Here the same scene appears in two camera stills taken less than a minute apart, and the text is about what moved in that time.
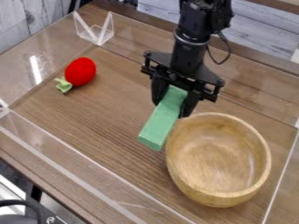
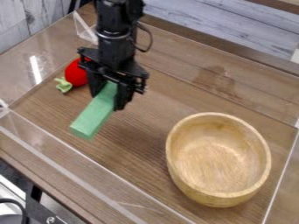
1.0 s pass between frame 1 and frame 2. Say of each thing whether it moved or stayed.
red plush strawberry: stayed
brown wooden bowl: stayed
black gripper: moved
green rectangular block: moved
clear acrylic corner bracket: stayed
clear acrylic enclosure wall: stayed
